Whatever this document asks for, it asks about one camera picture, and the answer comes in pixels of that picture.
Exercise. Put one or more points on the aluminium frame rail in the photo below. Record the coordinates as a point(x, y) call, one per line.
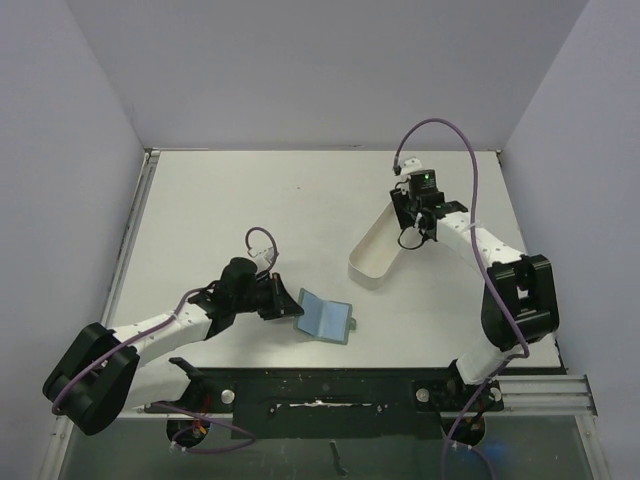
point(521, 395)

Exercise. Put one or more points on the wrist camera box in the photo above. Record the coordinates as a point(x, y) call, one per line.
point(264, 259)
point(405, 167)

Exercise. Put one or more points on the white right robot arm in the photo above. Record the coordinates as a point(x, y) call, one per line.
point(519, 304)

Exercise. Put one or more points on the green card holder wallet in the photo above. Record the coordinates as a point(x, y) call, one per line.
point(323, 320)

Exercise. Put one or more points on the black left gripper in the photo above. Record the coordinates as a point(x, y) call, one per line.
point(281, 303)

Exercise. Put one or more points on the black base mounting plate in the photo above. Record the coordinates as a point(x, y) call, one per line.
point(328, 403)

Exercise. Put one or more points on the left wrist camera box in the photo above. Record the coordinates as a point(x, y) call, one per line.
point(264, 259)

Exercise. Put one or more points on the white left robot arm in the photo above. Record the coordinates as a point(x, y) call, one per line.
point(99, 375)

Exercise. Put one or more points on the white oblong tray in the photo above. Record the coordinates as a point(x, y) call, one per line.
point(371, 260)

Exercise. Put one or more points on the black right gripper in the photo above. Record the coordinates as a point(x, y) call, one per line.
point(403, 201)

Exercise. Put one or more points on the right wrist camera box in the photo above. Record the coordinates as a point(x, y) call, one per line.
point(405, 167)

